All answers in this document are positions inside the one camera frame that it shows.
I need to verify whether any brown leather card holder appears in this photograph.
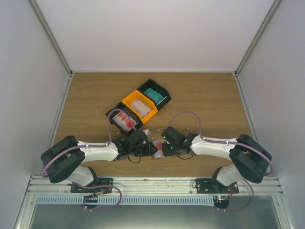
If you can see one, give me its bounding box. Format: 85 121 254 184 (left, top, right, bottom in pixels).
152 140 167 159

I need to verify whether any red white credit card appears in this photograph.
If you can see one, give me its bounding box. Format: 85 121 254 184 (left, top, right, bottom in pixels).
153 140 166 153

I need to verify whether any black bin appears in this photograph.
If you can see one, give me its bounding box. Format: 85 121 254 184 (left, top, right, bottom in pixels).
105 99 145 135
137 79 171 111

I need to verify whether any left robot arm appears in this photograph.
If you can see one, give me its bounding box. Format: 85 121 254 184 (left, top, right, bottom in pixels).
41 130 158 193

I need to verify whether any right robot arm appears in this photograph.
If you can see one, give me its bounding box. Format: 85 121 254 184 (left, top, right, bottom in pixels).
162 126 272 193

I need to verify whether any white pink cards stack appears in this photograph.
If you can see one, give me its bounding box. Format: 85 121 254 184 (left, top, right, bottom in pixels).
130 99 152 118

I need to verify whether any green cards stack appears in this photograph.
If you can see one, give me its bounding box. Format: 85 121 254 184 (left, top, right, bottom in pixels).
144 88 166 105

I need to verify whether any orange bin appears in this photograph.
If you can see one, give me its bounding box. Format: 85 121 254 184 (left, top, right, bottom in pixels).
122 90 158 124

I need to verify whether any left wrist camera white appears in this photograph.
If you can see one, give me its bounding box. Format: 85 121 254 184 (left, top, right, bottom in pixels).
143 129 151 138

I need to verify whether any aluminium rail frame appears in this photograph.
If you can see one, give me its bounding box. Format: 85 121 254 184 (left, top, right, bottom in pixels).
14 176 293 229

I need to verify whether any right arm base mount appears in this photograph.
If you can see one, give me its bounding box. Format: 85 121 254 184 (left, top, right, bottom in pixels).
191 178 239 194

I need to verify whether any grey slotted cable duct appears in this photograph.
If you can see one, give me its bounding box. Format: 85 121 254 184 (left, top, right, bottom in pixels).
36 195 214 206

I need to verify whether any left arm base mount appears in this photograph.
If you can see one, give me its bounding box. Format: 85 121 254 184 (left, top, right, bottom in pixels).
68 178 113 195

